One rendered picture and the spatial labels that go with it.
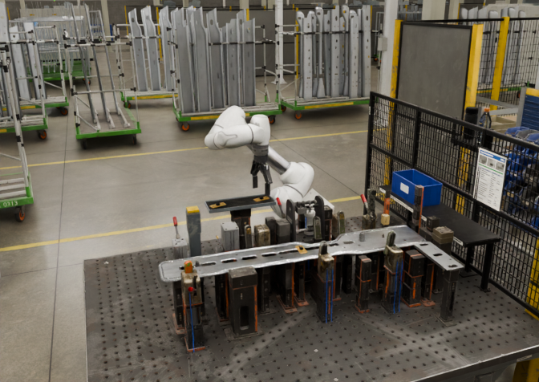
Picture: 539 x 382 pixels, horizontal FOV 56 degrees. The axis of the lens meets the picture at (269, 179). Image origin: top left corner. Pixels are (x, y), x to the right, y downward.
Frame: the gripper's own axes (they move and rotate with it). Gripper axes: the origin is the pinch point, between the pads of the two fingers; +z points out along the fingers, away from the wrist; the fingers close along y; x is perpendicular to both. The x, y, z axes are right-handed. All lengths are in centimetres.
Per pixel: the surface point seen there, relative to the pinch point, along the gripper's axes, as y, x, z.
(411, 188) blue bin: 24, 90, 9
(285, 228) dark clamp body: 19.9, 2.8, 16.2
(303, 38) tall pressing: -626, 455, -27
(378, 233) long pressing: 42, 48, 22
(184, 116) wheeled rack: -615, 194, 94
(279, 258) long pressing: 38.3, -12.1, 21.7
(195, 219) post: -4.6, -37.7, 10.8
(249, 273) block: 47, -34, 19
